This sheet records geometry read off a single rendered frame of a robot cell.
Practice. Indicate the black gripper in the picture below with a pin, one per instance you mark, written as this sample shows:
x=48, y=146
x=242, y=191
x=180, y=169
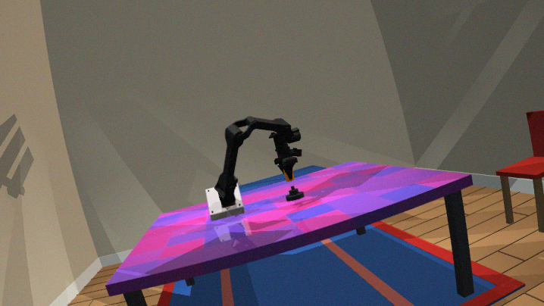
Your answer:
x=285, y=162

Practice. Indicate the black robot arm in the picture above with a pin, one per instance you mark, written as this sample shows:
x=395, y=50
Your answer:
x=234, y=137

